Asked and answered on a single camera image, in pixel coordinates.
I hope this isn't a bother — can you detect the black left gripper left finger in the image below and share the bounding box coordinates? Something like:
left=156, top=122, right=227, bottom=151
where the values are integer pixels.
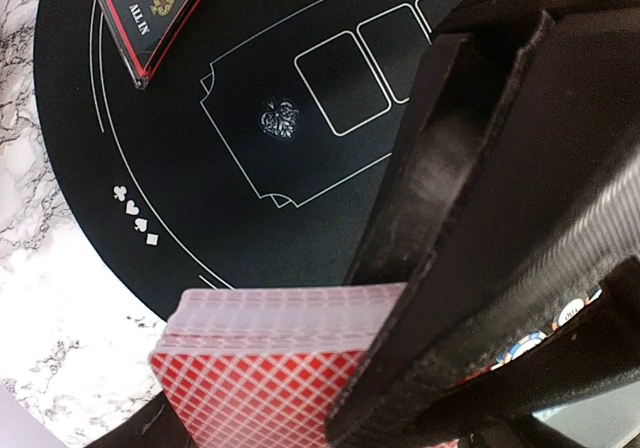
left=95, top=393, right=196, bottom=448

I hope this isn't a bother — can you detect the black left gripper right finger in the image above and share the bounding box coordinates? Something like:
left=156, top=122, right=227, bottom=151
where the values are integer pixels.
left=325, top=0, right=639, bottom=444

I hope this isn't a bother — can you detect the red playing card deck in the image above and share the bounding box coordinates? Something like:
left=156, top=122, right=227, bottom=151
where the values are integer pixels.
left=149, top=283, right=405, bottom=447

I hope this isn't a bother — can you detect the red triangular all-in marker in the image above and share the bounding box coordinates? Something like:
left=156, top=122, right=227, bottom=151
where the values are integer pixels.
left=97, top=0, right=201, bottom=90

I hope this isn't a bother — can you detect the round black poker mat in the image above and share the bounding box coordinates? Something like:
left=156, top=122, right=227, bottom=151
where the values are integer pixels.
left=34, top=0, right=461, bottom=318

